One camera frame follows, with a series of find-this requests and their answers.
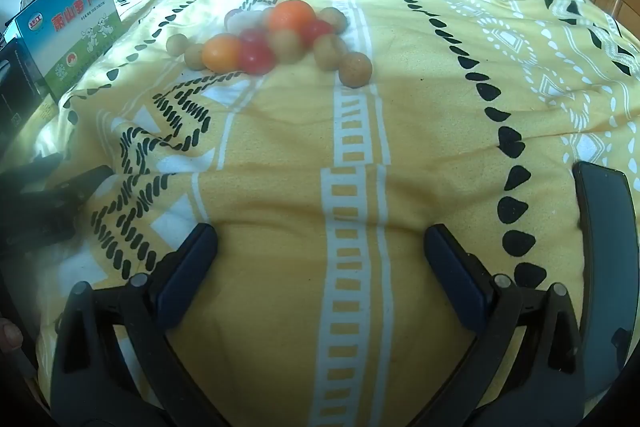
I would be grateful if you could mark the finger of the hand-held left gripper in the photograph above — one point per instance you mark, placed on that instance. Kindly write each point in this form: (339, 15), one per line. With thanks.
(80, 189)
(30, 172)

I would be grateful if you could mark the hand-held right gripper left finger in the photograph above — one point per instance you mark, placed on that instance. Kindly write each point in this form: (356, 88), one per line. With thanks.
(190, 267)

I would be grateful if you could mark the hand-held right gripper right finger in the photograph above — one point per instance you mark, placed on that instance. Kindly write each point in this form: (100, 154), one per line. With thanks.
(455, 272)

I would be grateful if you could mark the stainless steel bowl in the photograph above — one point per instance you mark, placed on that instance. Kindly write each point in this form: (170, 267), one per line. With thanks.
(605, 257)

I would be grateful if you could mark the small mandarin orange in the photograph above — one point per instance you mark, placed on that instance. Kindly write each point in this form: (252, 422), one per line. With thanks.
(221, 53)

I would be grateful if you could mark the red cherry tomato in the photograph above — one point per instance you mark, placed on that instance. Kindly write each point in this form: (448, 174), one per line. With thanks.
(256, 58)
(252, 36)
(317, 30)

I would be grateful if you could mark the cluster of longans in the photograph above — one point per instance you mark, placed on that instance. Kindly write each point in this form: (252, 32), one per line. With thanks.
(355, 69)

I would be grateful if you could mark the large navel orange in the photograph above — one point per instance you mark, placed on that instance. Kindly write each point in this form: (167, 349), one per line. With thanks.
(291, 17)

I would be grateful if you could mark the person's left hand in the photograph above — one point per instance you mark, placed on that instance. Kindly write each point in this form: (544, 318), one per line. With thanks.
(9, 337)

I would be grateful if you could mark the black box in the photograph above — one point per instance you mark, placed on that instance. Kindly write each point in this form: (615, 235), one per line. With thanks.
(17, 82)

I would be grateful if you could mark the green and blue carton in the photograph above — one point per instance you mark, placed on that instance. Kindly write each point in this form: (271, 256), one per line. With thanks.
(75, 42)

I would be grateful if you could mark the yellow patterned blanket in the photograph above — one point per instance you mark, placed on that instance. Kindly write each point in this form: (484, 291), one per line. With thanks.
(350, 157)

